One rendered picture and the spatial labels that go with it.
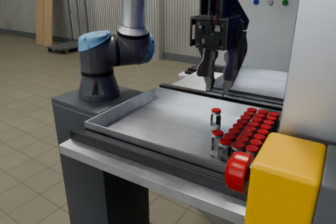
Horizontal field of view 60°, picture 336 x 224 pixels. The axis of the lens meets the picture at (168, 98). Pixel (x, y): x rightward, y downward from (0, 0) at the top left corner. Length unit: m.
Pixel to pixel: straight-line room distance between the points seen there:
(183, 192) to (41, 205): 1.51
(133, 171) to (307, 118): 0.30
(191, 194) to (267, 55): 1.00
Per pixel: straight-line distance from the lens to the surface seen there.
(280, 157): 0.28
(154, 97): 0.80
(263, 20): 1.36
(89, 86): 1.06
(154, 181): 0.48
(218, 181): 0.46
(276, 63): 1.37
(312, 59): 0.31
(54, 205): 1.89
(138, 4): 1.01
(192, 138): 0.60
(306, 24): 0.31
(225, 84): 0.59
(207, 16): 0.51
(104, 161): 0.54
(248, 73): 1.04
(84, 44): 1.03
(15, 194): 2.07
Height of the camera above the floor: 1.17
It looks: 21 degrees down
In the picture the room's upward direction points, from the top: straight up
